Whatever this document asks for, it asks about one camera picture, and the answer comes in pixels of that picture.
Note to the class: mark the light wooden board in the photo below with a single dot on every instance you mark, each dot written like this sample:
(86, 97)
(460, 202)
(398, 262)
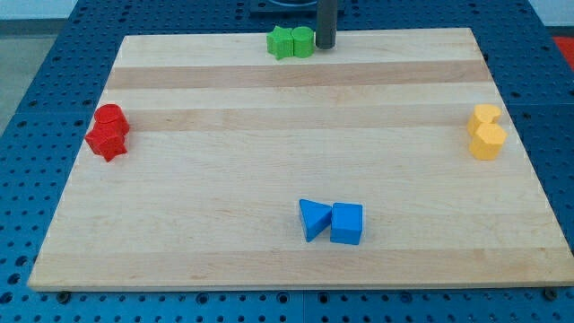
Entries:
(225, 140)

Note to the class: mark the blue triangle block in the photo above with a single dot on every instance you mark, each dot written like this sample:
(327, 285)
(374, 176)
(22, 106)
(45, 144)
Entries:
(315, 217)

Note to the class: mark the blue cube block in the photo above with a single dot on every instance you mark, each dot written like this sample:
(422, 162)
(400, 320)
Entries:
(346, 223)

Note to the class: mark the green star block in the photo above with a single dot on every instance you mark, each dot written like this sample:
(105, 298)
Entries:
(279, 42)

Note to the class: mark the red star block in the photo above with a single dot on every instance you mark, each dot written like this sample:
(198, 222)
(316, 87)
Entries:
(107, 141)

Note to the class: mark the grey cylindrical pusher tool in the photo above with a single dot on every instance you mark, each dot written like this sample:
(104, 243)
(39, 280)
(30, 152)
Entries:
(326, 23)

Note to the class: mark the yellow hexagon block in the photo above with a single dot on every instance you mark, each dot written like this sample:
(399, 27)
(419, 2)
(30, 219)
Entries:
(487, 142)

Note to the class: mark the yellow heart block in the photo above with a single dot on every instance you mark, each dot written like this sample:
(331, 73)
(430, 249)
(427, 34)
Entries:
(482, 114)

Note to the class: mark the green cylinder block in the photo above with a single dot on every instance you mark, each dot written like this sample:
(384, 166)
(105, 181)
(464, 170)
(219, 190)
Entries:
(303, 41)

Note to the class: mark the red cylinder block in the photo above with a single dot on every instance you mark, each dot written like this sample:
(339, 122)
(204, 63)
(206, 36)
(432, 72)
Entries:
(111, 115)

